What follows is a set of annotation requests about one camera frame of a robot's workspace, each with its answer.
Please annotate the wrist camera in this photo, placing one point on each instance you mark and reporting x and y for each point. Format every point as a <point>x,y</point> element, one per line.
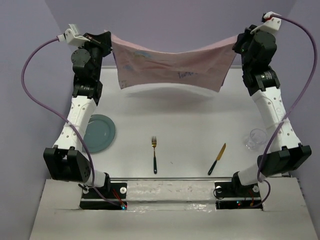
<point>270,23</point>
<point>72,36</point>

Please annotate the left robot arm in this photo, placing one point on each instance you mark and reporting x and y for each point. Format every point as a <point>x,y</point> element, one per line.
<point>65,160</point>

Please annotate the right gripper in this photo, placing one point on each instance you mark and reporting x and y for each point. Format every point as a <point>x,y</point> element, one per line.
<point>244,37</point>

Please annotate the clear drinking glass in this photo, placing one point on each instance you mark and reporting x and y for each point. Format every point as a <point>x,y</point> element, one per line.
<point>256,139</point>

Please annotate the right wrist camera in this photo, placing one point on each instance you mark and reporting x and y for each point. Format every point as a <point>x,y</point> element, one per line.
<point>270,23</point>

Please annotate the gold knife green handle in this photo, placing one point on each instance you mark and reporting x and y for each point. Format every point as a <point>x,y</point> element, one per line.
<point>220,154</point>

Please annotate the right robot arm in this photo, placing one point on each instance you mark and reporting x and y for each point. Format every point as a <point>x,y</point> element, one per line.
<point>285,152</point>

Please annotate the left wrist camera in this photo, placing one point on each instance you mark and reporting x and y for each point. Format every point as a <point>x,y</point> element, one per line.
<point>72,36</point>

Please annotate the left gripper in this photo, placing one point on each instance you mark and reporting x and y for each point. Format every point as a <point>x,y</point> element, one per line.
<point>102,41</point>

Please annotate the gold fork green handle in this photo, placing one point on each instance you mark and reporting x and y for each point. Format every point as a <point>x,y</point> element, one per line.
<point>154,145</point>

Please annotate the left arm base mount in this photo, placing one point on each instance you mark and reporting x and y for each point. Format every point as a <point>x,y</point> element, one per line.
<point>114,199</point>

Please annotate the teal plate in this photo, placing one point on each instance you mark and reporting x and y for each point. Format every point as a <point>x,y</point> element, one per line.
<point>100,133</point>

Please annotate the pink cloth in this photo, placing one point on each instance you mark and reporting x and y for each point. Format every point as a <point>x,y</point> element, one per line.
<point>205,67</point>

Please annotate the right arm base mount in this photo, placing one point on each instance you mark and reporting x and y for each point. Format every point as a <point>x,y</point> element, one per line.
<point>229,197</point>

